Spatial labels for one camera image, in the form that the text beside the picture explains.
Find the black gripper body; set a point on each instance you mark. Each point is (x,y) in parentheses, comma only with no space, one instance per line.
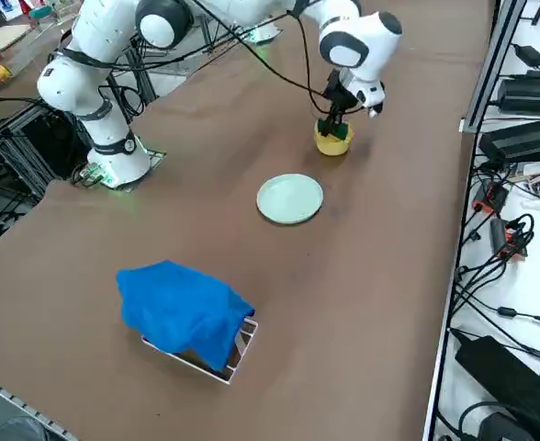
(339,92)

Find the green and yellow sponge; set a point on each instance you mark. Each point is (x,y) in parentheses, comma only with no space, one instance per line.
(342,134)

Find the small yellow dish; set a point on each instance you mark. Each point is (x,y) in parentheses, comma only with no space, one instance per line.
(332,147)

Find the pale green round plate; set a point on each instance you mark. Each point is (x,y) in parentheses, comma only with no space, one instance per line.
(290,200)

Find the orange and black device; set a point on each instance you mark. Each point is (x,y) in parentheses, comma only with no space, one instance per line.
(492,195)
(499,234)

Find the large black power adapter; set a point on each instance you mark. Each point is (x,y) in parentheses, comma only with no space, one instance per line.
(522,140)
(532,94)

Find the small black power adapter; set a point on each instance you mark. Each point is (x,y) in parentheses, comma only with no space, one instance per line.
(532,56)

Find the blue cloth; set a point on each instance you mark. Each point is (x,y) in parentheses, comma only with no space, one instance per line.
(178,308)

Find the white metal rack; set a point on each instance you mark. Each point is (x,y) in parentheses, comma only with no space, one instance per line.
(233,374)

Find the wooden board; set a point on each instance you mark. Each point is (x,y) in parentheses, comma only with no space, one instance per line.
(8,34)

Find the aluminium frame post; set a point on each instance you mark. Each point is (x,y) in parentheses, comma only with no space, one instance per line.
(487,82)

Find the black metal table frame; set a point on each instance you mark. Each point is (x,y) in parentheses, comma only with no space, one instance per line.
(45,133)

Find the aluminium table edge rail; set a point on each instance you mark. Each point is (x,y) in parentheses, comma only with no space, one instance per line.
(17,403)

